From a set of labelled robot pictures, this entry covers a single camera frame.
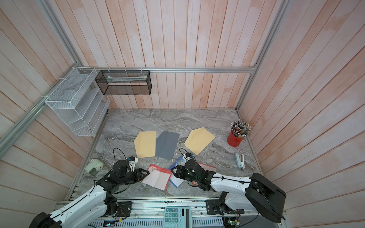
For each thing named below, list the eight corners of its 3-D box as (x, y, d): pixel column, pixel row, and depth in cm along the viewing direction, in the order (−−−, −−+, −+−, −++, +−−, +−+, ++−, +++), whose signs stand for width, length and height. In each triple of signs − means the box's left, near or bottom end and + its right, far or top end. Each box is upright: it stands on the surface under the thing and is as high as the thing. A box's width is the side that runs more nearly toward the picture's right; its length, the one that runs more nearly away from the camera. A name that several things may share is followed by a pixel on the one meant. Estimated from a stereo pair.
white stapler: (235, 168, 90) (237, 166, 87) (235, 155, 96) (236, 152, 93) (243, 170, 89) (245, 168, 87) (242, 156, 95) (243, 154, 93)
